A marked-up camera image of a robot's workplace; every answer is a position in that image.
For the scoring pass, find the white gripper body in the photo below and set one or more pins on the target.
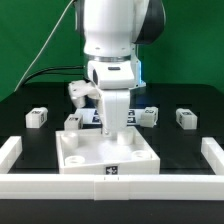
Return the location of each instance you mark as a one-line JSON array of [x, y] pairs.
[[113, 110]]

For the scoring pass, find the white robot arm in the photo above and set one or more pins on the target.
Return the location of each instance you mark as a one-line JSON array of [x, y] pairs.
[[111, 29]]

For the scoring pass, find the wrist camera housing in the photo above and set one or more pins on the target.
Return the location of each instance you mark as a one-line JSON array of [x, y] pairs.
[[111, 75]]

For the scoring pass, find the white U-shaped fence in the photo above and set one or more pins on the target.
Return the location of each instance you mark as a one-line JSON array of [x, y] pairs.
[[100, 187]]

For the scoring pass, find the fiducial marker sheet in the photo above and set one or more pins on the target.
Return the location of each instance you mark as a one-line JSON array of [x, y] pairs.
[[90, 116]]

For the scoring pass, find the white square tabletop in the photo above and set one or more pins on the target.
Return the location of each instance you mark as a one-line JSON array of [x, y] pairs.
[[88, 151]]

